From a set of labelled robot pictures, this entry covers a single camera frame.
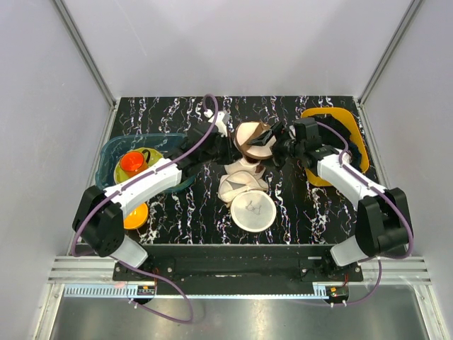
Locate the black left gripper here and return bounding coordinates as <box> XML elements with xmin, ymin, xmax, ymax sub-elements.
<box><xmin>201</xmin><ymin>132</ymin><xmax>243</xmax><ymax>166</ymax></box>

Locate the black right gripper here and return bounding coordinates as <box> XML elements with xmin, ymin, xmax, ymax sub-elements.
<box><xmin>248</xmin><ymin>122</ymin><xmax>304</xmax><ymax>173</ymax></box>

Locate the cream laundry bag brown trim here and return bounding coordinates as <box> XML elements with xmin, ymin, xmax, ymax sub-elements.
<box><xmin>224</xmin><ymin>121</ymin><xmax>276</xmax><ymax>179</ymax></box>

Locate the dark maroon bra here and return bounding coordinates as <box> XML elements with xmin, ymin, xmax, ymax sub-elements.
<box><xmin>246</xmin><ymin>157</ymin><xmax>265</xmax><ymax>174</ymax></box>

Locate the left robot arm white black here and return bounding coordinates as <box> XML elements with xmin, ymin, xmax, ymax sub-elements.
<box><xmin>72</xmin><ymin>121</ymin><xmax>240</xmax><ymax>281</ymax></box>

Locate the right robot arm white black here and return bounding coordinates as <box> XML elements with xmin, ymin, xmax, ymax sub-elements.
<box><xmin>246</xmin><ymin>117</ymin><xmax>414</xmax><ymax>281</ymax></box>

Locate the white mesh laundry bag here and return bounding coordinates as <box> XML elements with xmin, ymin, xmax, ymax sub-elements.
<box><xmin>218</xmin><ymin>171</ymin><xmax>277</xmax><ymax>233</ymax></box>

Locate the yellow plastic bin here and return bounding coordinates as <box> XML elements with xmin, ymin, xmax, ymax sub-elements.
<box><xmin>302</xmin><ymin>107</ymin><xmax>369</xmax><ymax>187</ymax></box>

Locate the yellow-green plate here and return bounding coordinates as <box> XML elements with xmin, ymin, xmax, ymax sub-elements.
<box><xmin>113</xmin><ymin>147</ymin><xmax>163</xmax><ymax>184</ymax></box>

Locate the black garment in bin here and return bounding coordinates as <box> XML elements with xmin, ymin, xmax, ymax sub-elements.
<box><xmin>315</xmin><ymin>114</ymin><xmax>362</xmax><ymax>171</ymax></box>

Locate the orange translucent cup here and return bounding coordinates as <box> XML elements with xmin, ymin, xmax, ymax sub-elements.
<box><xmin>120</xmin><ymin>151</ymin><xmax>148</xmax><ymax>178</ymax></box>

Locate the orange bowl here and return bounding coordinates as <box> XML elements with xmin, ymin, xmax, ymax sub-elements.
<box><xmin>124</xmin><ymin>203</ymin><xmax>149</xmax><ymax>230</ymax></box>

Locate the teal transparent plastic container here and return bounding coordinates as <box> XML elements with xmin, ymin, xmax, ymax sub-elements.
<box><xmin>95</xmin><ymin>133</ymin><xmax>185</xmax><ymax>189</ymax></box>

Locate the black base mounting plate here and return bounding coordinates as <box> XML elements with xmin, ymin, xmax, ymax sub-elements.
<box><xmin>112</xmin><ymin>244</ymin><xmax>365</xmax><ymax>295</ymax></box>

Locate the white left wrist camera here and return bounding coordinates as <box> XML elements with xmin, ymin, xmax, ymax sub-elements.
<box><xmin>204</xmin><ymin>109</ymin><xmax>230</xmax><ymax>137</ymax></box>

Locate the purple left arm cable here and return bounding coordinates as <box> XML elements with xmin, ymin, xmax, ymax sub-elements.
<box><xmin>69</xmin><ymin>93</ymin><xmax>219</xmax><ymax>324</ymax></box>

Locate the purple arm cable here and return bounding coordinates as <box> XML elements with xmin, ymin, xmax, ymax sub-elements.
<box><xmin>69</xmin><ymin>93</ymin><xmax>219</xmax><ymax>324</ymax></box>
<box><xmin>293</xmin><ymin>122</ymin><xmax>414</xmax><ymax>307</ymax></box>

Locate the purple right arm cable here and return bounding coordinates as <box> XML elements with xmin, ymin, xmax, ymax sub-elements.
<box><xmin>293</xmin><ymin>122</ymin><xmax>414</xmax><ymax>307</ymax></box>

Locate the aluminium frame post right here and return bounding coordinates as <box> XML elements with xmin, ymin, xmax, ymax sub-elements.
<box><xmin>357</xmin><ymin>0</ymin><xmax>425</xmax><ymax>106</ymax></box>

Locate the aluminium frame post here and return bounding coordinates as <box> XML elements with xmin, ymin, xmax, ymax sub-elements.
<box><xmin>51</xmin><ymin>0</ymin><xmax>116</xmax><ymax>108</ymax></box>
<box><xmin>357</xmin><ymin>0</ymin><xmax>425</xmax><ymax>106</ymax></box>

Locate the aluminium front rail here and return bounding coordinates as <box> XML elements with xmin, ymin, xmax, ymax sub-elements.
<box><xmin>47</xmin><ymin>256</ymin><xmax>431</xmax><ymax>300</ymax></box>

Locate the aluminium frame post left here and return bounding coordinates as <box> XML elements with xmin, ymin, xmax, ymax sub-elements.
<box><xmin>51</xmin><ymin>0</ymin><xmax>116</xmax><ymax>108</ymax></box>

